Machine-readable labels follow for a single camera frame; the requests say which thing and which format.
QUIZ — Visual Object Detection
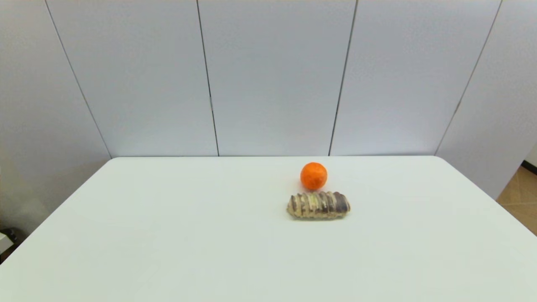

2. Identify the orange mandarin fruit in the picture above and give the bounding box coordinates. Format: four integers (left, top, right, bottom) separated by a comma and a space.
300, 162, 328, 190

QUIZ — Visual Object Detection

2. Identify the brown striped bread roll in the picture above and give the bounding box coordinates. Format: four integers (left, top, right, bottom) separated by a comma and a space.
287, 191, 351, 220

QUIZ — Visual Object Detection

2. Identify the grey floor equipment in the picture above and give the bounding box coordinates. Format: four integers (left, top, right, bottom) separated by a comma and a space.
0, 228, 20, 263

